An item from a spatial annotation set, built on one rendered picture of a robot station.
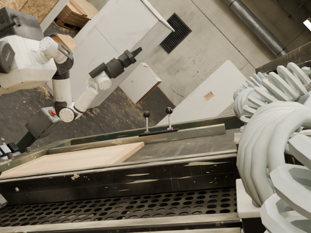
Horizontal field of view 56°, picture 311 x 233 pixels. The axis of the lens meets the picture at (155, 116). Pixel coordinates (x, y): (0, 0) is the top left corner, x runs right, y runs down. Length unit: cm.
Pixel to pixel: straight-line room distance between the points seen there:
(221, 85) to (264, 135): 482
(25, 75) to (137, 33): 255
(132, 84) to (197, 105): 198
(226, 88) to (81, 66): 237
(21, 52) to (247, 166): 119
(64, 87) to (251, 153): 144
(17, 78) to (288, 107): 118
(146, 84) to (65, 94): 489
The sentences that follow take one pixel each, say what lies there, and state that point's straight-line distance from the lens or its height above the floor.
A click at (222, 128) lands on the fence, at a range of 138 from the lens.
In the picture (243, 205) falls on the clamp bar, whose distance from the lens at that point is 32.
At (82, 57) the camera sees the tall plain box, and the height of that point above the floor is 69.
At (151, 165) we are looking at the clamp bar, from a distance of 70.
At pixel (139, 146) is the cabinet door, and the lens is 134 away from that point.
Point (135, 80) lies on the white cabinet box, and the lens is 646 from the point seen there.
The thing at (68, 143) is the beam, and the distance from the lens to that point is 188.
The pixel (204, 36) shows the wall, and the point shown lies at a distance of 949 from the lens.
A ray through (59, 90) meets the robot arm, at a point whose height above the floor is 121.
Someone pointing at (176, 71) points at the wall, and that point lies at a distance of 952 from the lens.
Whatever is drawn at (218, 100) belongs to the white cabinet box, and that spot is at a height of 148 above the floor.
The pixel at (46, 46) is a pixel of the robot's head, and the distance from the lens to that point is 128.
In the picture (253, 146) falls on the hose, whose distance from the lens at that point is 16.
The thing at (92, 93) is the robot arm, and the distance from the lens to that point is 155.
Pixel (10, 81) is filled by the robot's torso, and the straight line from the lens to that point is 132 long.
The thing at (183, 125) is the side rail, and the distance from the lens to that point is 164.
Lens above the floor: 186
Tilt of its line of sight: 15 degrees down
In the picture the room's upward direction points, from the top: 47 degrees clockwise
